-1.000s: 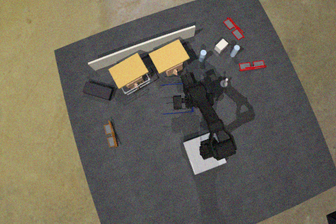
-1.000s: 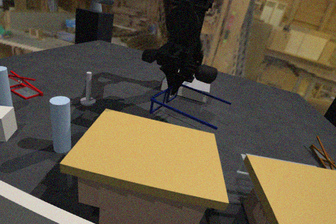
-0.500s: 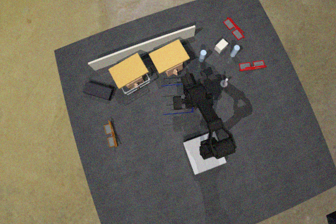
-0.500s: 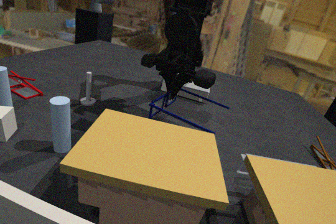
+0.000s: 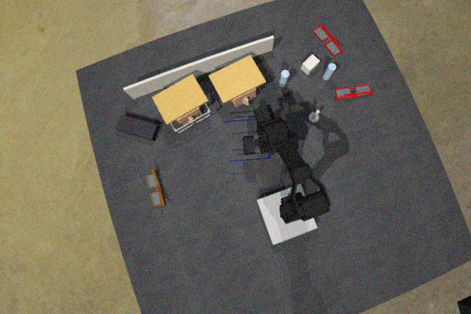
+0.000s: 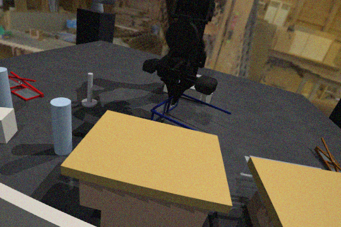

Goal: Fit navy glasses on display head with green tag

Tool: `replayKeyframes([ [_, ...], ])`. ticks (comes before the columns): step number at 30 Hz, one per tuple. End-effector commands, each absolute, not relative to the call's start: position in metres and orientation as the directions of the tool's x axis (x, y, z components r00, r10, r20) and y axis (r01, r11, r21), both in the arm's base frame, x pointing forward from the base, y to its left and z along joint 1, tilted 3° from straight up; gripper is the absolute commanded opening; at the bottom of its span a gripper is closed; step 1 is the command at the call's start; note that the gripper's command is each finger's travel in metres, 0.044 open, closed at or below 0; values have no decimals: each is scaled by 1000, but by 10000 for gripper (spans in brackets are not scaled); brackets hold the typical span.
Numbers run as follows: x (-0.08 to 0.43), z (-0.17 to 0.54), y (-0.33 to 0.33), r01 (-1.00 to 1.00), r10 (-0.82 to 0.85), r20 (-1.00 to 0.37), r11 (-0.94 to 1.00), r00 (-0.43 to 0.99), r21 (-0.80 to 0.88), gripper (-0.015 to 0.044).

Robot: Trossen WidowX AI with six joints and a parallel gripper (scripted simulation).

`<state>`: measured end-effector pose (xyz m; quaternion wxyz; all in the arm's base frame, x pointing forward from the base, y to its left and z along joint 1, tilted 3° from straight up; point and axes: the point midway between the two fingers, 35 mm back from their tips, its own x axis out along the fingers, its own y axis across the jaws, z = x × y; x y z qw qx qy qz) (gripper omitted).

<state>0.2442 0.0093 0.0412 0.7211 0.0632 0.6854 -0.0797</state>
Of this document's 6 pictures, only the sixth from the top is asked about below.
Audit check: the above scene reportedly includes navy glasses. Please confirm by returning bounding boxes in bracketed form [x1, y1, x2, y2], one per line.
[150, 93, 231, 131]

